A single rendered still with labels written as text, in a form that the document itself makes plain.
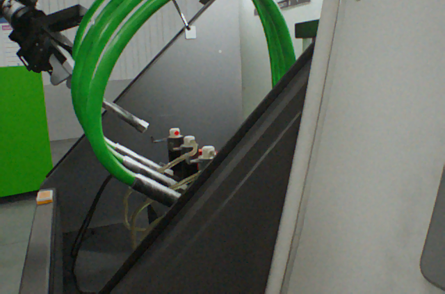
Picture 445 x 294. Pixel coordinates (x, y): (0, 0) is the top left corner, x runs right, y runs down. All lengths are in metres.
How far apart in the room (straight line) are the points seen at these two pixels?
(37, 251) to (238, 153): 0.43
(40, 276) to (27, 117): 3.32
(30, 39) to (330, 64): 0.61
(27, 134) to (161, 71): 3.00
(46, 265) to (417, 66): 0.52
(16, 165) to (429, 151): 3.80
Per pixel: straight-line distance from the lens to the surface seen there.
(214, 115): 0.99
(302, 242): 0.29
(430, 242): 0.21
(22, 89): 3.82
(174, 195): 0.39
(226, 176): 0.29
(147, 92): 0.93
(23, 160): 3.90
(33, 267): 0.60
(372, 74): 0.25
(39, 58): 0.76
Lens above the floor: 1.22
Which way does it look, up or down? 10 degrees down
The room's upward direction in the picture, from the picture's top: 2 degrees counter-clockwise
